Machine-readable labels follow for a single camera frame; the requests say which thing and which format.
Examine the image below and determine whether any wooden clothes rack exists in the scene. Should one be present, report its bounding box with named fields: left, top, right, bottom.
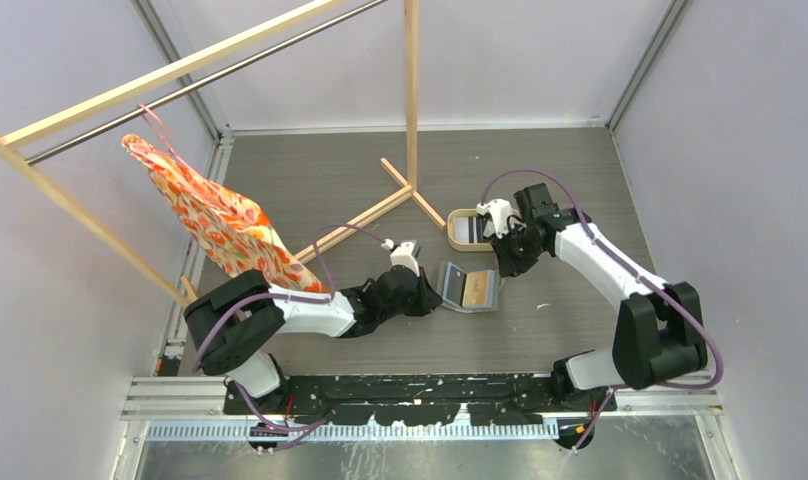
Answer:
left=0, top=0, right=448, bottom=309

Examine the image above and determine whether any oval wooden tray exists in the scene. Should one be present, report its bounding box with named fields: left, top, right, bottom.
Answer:
left=446, top=209, right=493, bottom=252

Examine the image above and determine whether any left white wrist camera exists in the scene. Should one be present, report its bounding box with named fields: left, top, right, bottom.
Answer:
left=381, top=238, right=421, bottom=277

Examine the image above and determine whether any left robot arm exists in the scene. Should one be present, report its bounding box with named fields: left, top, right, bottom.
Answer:
left=183, top=266, right=442, bottom=414

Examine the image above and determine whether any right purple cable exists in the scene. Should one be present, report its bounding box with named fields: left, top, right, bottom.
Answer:
left=479, top=168, right=725, bottom=452

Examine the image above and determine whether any metal rack rod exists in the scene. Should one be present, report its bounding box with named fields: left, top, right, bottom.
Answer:
left=2, top=0, right=385, bottom=166

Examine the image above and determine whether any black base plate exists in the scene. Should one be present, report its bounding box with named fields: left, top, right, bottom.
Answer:
left=252, top=373, right=606, bottom=426

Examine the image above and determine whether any floral orange cloth bag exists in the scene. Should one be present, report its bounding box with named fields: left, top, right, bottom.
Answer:
left=121, top=134, right=328, bottom=293

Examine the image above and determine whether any striped credit card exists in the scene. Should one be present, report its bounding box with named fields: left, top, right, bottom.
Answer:
left=453, top=215, right=485, bottom=245

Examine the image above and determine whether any aluminium frame rail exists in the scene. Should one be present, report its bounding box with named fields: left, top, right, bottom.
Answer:
left=121, top=373, right=723, bottom=449

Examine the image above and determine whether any pink wire hanger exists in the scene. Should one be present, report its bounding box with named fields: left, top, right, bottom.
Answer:
left=138, top=104, right=190, bottom=168

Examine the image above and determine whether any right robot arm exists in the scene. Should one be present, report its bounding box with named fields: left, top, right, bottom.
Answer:
left=476, top=183, right=708, bottom=411

